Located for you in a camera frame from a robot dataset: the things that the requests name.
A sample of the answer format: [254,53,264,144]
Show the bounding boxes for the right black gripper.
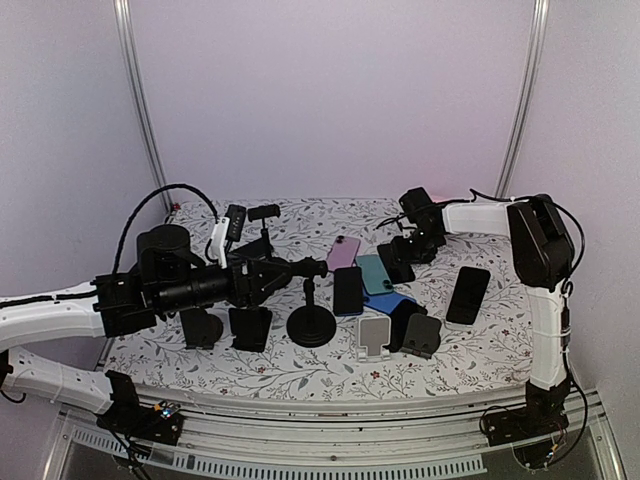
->
[391,228,441,266]

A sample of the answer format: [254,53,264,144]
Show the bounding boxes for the black phone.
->
[387,300,428,353]
[445,266,491,324]
[333,266,364,316]
[377,244,416,285]

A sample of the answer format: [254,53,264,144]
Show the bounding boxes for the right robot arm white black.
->
[391,187,586,436]

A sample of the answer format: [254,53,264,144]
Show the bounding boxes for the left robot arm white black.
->
[1,225,295,434]

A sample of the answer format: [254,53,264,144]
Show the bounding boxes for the black folding stand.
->
[179,308,223,350]
[229,307,273,353]

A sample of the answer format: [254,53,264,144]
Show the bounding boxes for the teal green phone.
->
[355,255,394,295]

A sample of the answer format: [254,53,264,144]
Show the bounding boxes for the blue phone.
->
[363,291,416,315]

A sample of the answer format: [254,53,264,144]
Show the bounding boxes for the black folding stand far left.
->
[179,308,223,350]

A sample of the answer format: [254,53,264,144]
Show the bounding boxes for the black round-base clamp stand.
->
[286,257,336,348]

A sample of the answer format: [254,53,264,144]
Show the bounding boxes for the pink phone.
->
[326,235,361,272]

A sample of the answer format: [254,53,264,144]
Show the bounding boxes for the white folding stand right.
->
[444,321,476,331]

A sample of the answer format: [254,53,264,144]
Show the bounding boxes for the white folding stand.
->
[444,321,476,331]
[356,315,391,363]

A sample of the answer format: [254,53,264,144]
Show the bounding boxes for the dark grey folding stand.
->
[400,313,442,359]

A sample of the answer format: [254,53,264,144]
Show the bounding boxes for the white folding stand front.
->
[356,315,391,363]

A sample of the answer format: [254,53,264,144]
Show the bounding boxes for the pink plate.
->
[431,195,468,204]

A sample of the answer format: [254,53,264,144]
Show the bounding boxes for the floral table mat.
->
[104,198,533,402]

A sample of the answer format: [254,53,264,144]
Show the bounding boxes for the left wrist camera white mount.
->
[205,204,247,269]

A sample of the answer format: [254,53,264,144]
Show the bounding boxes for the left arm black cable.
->
[112,182,221,276]

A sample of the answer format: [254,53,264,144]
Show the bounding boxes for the front aluminium rail frame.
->
[42,387,626,480]

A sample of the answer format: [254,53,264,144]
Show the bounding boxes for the right aluminium corner post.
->
[495,0,551,197]

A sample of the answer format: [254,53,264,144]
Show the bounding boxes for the aluminium corner post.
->
[113,0,167,188]
[495,0,551,197]

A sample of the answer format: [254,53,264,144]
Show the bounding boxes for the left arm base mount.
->
[96,370,184,446]

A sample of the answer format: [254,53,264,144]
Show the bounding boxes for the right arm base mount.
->
[479,379,570,446]

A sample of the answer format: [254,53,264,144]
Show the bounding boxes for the left aluminium corner post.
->
[113,0,167,188]

